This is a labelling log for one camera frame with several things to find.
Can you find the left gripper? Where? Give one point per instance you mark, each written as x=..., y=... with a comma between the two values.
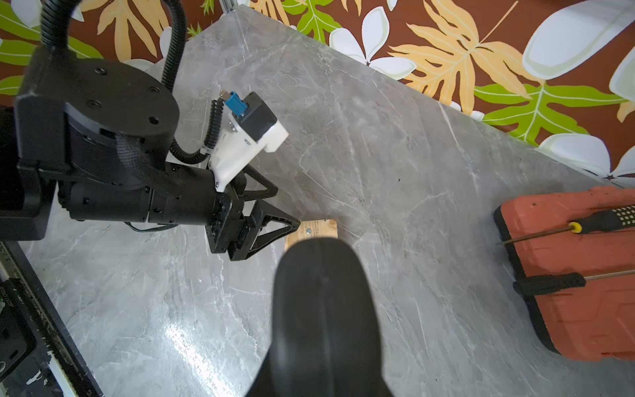
x=198, y=203

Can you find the wooden block with nails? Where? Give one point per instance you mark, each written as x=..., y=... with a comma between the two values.
x=322, y=228

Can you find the red black claw hammer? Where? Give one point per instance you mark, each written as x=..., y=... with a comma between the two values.
x=325, y=333

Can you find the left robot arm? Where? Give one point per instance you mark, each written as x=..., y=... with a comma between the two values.
x=98, y=136

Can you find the yellow black screwdriver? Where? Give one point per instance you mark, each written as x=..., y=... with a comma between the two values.
x=605, y=221

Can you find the red plastic tool case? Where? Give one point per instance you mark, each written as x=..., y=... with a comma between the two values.
x=573, y=261

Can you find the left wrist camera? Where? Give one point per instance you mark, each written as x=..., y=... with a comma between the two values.
x=252, y=128

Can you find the black handled screwdriver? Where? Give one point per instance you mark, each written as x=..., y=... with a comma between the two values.
x=551, y=284

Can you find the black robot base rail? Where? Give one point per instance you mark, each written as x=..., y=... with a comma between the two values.
x=38, y=355

